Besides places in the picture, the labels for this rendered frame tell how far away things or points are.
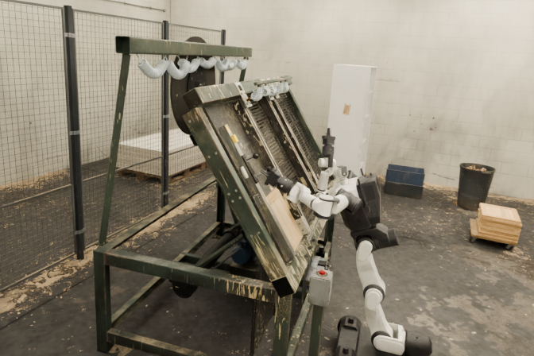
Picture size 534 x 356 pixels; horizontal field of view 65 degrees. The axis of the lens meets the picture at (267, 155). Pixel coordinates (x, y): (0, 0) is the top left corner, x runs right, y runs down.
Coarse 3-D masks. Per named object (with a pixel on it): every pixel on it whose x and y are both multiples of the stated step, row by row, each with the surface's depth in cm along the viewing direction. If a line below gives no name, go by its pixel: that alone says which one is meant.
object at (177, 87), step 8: (192, 40) 326; (200, 40) 339; (176, 56) 307; (184, 56) 317; (192, 56) 330; (200, 56) 343; (208, 56) 358; (176, 64) 307; (192, 72) 331; (200, 72) 345; (208, 72) 362; (176, 80) 310; (184, 80) 322; (192, 80) 333; (200, 80) 340; (208, 80) 364; (176, 88) 312; (184, 88) 324; (192, 88) 335; (176, 96) 313; (176, 104) 315; (184, 104) 327; (176, 112) 316; (184, 112) 329; (176, 120) 318; (184, 128) 332
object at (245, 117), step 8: (256, 96) 290; (232, 104) 295; (240, 104) 293; (248, 104) 293; (240, 112) 295; (248, 112) 297; (240, 120) 296; (248, 120) 294; (248, 128) 295; (256, 128) 298; (256, 136) 295; (256, 144) 296; (264, 144) 299; (264, 152) 296; (264, 160) 297; (272, 160) 297; (288, 200) 298; (296, 208) 298; (296, 216) 299; (304, 224) 299; (304, 232) 300
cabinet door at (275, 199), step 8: (272, 192) 286; (280, 192) 298; (272, 200) 280; (280, 200) 293; (272, 208) 274; (280, 208) 286; (280, 216) 281; (288, 216) 294; (288, 224) 288; (296, 224) 300; (288, 232) 282; (296, 232) 294; (296, 240) 287
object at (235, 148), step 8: (224, 128) 261; (224, 136) 262; (232, 144) 262; (232, 152) 263; (240, 152) 264; (240, 160) 263; (256, 184) 263; (256, 192) 264; (264, 200) 264; (264, 208) 265; (272, 216) 265; (272, 224) 266; (280, 224) 269; (280, 232) 265; (280, 240) 266; (288, 240) 270; (288, 248) 266; (288, 256) 267
